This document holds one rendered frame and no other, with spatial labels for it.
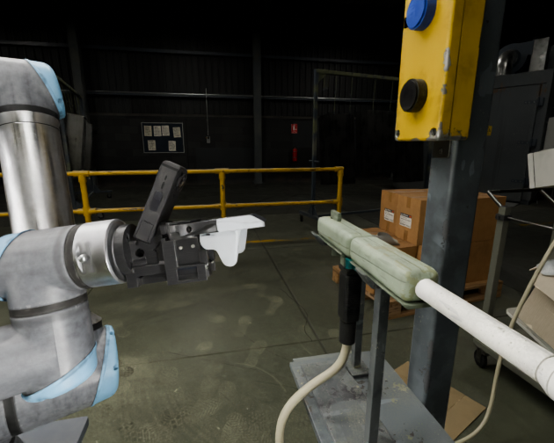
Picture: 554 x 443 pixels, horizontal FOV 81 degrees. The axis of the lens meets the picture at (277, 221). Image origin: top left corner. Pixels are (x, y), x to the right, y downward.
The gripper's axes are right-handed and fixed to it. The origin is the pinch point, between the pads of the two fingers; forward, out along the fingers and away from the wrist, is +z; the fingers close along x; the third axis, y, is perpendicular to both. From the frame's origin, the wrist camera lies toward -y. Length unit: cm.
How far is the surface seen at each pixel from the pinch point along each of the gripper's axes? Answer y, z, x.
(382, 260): 7.7, 14.2, 4.2
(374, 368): 24.8, 12.9, -1.8
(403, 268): 8.2, 15.2, 7.9
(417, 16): -26.4, 26.3, -3.5
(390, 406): 40.2, 18.8, -15.6
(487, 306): 71, 117, -136
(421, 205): 12, 116, -201
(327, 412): 38.2, 6.2, -13.5
